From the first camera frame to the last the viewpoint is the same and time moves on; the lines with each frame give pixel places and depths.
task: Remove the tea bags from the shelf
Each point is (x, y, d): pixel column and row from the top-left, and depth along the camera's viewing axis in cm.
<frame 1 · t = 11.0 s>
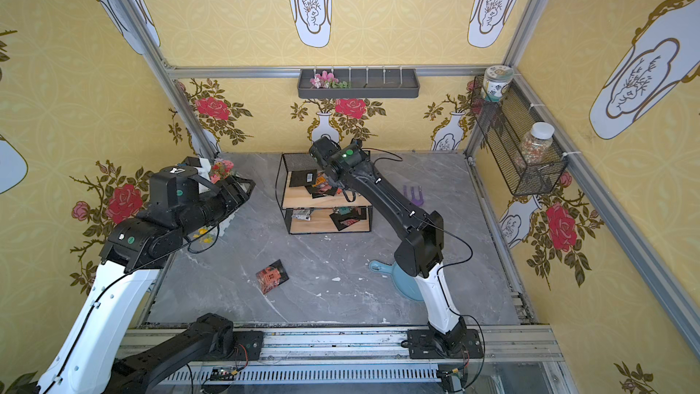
left hand: (238, 187, 66), fingers open
right hand: (355, 175, 87), fingers open
light blue dustpan: (406, 283, 86), point 2 cm above the table
red black tea bag: (272, 276, 87), on the table

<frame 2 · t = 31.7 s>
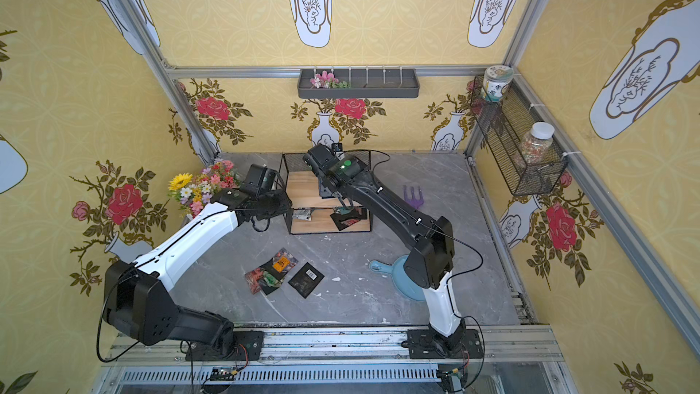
left hand: (278, 202, 86), fingers open
right hand: (343, 180, 85), fingers open
black tea bag with barcode: (306, 280, 87), on the table
orange black tea bag: (282, 264, 91), on the table
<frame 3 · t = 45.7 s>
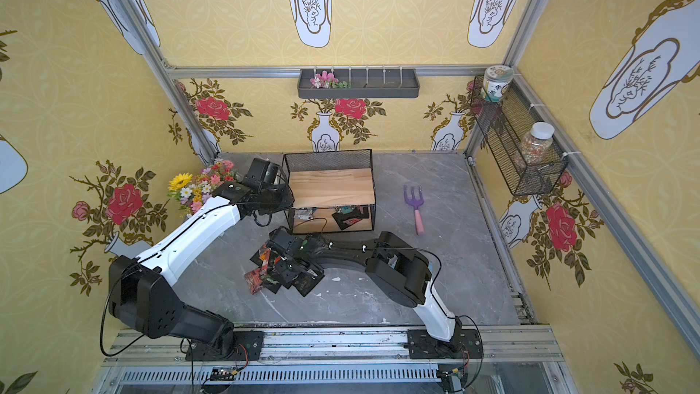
left hand: (281, 198, 85), fingers open
right hand: (290, 258, 89), fingers open
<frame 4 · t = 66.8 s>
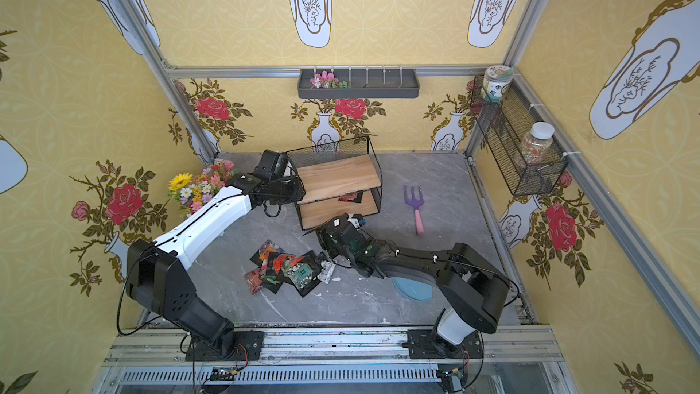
left hand: (293, 190, 87), fingers open
right hand: (315, 220, 83), fingers closed
